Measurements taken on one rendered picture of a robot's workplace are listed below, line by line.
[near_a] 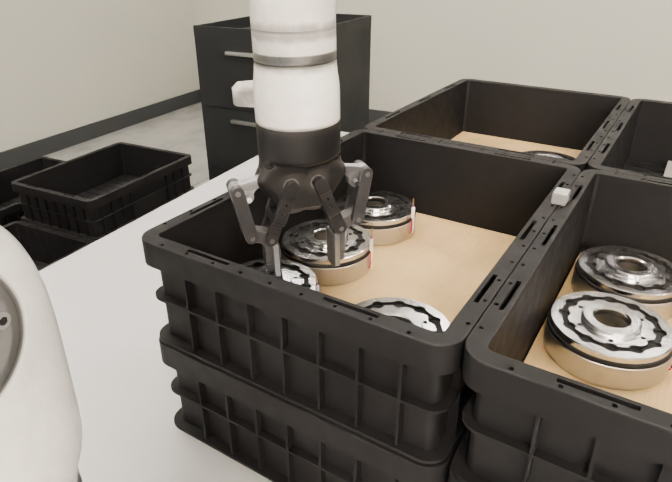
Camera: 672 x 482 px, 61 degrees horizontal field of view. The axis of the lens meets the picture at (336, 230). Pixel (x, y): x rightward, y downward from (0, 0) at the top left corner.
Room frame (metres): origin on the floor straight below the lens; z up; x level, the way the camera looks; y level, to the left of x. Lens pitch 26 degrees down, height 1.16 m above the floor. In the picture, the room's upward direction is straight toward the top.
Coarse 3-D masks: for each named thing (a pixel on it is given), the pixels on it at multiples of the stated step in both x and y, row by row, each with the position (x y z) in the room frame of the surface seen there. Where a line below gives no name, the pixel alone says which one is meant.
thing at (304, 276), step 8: (240, 264) 0.52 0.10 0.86; (248, 264) 0.52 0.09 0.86; (256, 264) 0.52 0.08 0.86; (264, 264) 0.52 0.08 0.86; (288, 264) 0.52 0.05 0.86; (296, 264) 0.52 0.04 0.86; (288, 272) 0.50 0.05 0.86; (296, 272) 0.50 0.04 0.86; (304, 272) 0.50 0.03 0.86; (312, 272) 0.50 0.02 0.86; (296, 280) 0.49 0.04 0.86; (304, 280) 0.49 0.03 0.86; (312, 280) 0.49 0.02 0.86; (312, 288) 0.47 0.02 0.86
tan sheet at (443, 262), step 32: (416, 224) 0.68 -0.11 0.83; (448, 224) 0.68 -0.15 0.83; (384, 256) 0.59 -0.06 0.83; (416, 256) 0.59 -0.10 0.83; (448, 256) 0.59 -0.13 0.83; (480, 256) 0.59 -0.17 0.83; (320, 288) 0.52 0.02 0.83; (352, 288) 0.52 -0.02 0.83; (384, 288) 0.52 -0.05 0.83; (416, 288) 0.52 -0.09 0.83; (448, 288) 0.52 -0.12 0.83; (448, 320) 0.46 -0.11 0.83
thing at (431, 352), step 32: (512, 160) 0.65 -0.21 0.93; (544, 160) 0.65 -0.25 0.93; (160, 224) 0.47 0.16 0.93; (544, 224) 0.47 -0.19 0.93; (160, 256) 0.43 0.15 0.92; (192, 256) 0.41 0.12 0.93; (512, 256) 0.41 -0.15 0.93; (224, 288) 0.39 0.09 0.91; (256, 288) 0.37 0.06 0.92; (288, 288) 0.36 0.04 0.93; (480, 288) 0.36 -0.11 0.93; (320, 320) 0.34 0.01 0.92; (352, 320) 0.33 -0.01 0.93; (384, 320) 0.32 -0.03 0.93; (384, 352) 0.31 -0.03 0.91; (416, 352) 0.30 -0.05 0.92; (448, 352) 0.29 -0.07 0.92
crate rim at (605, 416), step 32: (576, 192) 0.58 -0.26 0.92; (544, 256) 0.41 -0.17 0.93; (512, 288) 0.36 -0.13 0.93; (480, 320) 0.32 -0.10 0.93; (480, 352) 0.29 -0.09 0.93; (480, 384) 0.28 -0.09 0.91; (512, 384) 0.27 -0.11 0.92; (544, 384) 0.26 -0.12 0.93; (576, 384) 0.26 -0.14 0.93; (544, 416) 0.26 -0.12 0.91; (576, 416) 0.25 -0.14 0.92; (608, 416) 0.24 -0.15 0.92; (640, 416) 0.23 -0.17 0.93; (640, 448) 0.23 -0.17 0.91
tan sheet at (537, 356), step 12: (564, 288) 0.52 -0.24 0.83; (540, 336) 0.44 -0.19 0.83; (540, 348) 0.42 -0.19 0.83; (528, 360) 0.40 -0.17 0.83; (540, 360) 0.40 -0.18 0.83; (552, 360) 0.40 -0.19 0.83; (552, 372) 0.39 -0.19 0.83; (564, 372) 0.39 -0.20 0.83; (588, 384) 0.37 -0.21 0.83; (660, 384) 0.37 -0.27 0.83; (624, 396) 0.36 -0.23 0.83; (636, 396) 0.36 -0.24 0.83; (648, 396) 0.36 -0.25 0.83; (660, 396) 0.36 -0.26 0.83; (660, 408) 0.34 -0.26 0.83
